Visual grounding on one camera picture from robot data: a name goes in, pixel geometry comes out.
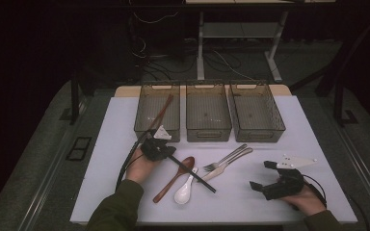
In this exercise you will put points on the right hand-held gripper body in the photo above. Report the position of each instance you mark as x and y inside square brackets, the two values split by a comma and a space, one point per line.
[289, 184]

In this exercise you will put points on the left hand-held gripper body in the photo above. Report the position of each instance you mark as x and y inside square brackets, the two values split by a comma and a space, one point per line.
[152, 147]

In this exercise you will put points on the brown wooden spoon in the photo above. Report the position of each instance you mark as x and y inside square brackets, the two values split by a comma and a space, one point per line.
[173, 181]

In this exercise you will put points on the black chopstick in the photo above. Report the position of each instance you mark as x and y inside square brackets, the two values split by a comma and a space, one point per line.
[194, 176]
[192, 173]

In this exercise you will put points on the smoky clear plastic bin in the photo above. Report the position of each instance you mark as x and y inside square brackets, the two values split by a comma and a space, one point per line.
[171, 115]
[257, 112]
[208, 112]

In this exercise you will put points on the brown wooden chopstick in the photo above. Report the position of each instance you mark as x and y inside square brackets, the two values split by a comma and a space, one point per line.
[160, 114]
[163, 110]

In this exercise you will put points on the white ceramic spoon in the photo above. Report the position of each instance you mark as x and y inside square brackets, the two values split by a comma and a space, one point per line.
[182, 194]

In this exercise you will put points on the steel fork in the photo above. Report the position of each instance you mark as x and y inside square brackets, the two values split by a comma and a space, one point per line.
[210, 166]

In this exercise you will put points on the steel knife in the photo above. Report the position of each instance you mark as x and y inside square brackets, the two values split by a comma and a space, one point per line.
[215, 172]

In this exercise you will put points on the person's right hand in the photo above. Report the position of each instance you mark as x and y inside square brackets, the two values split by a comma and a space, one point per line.
[308, 200]

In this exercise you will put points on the person's left hand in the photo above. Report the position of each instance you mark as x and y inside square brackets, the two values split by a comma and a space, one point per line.
[138, 170]

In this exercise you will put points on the white table cover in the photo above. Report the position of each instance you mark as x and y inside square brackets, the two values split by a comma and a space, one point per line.
[237, 202]

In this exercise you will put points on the black metal stand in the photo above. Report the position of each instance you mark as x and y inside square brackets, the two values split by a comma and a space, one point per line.
[338, 96]

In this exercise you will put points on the metal floor rail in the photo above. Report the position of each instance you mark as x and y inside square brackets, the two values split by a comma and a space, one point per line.
[366, 173]
[45, 186]

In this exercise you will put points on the white desk frame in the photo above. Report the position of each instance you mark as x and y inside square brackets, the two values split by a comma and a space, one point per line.
[200, 48]

